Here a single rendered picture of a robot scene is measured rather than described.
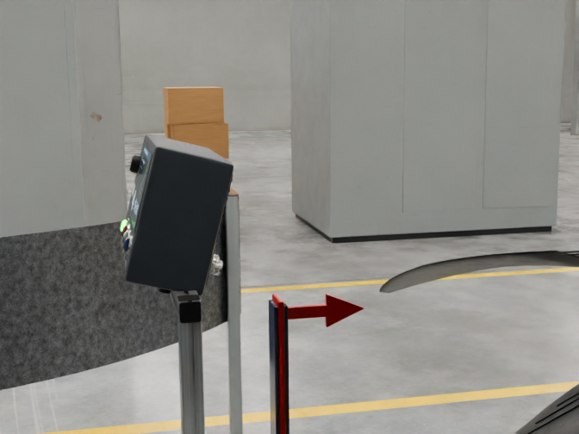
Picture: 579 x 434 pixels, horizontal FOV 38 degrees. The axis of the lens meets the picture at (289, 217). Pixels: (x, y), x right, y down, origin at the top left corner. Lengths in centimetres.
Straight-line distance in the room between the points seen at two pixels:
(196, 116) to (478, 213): 306
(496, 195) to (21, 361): 545
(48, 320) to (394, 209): 489
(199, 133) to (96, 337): 633
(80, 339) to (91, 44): 265
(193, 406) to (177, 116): 750
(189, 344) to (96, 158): 371
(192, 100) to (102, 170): 389
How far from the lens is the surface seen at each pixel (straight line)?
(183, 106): 861
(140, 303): 249
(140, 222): 116
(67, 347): 239
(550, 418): 89
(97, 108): 480
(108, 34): 480
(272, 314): 60
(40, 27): 653
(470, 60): 710
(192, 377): 117
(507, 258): 53
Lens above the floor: 135
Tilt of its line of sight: 10 degrees down
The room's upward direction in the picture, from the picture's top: 1 degrees counter-clockwise
